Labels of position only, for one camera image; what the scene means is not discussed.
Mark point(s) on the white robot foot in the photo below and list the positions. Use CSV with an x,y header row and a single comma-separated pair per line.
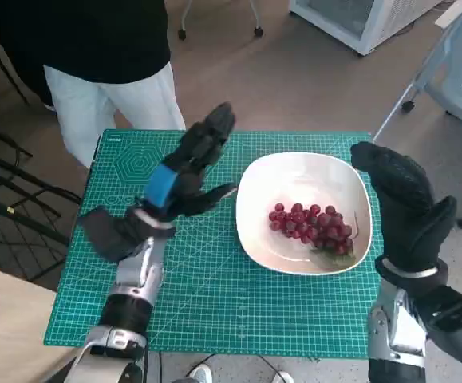
x,y
200,374
282,377

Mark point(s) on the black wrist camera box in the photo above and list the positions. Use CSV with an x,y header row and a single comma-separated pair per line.
x,y
458,323
109,233

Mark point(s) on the red toy grape bunch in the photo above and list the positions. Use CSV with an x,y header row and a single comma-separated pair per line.
x,y
314,227

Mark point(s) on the person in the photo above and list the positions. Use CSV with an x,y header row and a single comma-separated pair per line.
x,y
111,44

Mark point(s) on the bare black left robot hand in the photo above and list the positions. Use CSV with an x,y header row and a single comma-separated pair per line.
x,y
190,175

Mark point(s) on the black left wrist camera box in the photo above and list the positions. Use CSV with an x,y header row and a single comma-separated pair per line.
x,y
109,233

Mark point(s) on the white square plate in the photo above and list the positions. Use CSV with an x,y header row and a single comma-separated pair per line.
x,y
270,247

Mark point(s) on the white robot right foot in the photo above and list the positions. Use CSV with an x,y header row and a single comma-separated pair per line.
x,y
282,377

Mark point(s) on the rolling chair base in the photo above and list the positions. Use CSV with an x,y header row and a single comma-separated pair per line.
x,y
257,31

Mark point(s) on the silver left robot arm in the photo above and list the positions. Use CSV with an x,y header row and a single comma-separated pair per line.
x,y
131,303

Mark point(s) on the white glass-door cabinet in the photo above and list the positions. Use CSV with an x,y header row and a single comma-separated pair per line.
x,y
360,24

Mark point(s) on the green cutting mat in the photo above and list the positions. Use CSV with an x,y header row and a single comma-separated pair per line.
x,y
234,311

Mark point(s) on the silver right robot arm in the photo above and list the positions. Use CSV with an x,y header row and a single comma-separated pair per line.
x,y
398,339

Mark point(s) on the white robot left foot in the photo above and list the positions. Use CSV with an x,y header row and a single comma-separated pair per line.
x,y
200,374

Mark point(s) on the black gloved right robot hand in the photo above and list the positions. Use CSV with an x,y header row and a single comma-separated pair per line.
x,y
406,199

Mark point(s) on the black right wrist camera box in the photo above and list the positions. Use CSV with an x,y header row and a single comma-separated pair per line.
x,y
458,323

